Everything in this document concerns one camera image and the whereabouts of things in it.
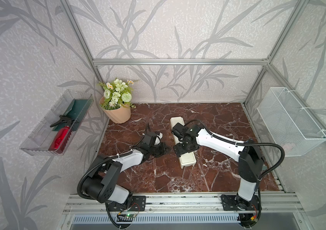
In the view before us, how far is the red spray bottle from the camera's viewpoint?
562mm

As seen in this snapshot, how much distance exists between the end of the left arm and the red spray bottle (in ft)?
0.94

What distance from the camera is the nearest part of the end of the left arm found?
2.27 feet
